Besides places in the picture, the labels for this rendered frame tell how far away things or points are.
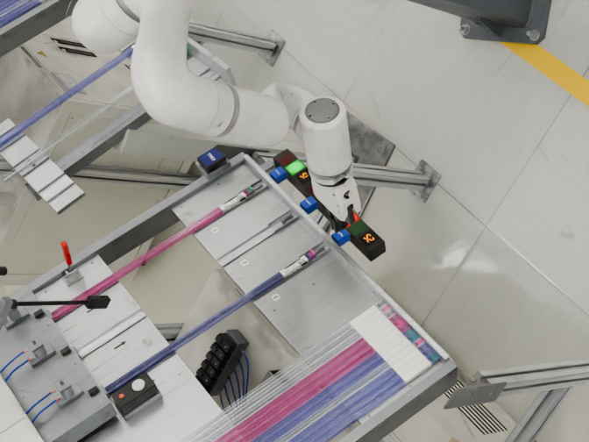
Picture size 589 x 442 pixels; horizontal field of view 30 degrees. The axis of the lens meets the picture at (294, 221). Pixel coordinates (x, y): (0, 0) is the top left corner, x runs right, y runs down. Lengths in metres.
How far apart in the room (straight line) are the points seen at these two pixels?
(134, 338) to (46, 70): 1.24
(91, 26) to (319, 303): 0.72
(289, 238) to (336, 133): 0.37
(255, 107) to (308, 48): 1.47
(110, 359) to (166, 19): 0.74
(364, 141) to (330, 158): 1.11
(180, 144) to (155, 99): 0.93
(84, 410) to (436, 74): 1.41
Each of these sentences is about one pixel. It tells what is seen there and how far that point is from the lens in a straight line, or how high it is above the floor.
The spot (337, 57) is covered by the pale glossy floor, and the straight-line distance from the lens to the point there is 3.19.
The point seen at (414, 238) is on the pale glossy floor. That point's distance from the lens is 2.97.
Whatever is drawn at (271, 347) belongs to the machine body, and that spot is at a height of 0.62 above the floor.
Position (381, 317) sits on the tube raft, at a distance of 2.09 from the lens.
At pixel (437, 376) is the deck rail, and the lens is 2.01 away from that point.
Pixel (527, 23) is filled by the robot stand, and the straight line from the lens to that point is 2.82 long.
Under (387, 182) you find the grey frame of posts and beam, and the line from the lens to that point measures 2.81.
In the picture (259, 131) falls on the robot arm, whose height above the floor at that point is 1.10.
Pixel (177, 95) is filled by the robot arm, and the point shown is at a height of 1.28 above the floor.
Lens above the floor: 2.39
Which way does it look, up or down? 48 degrees down
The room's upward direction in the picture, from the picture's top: 87 degrees counter-clockwise
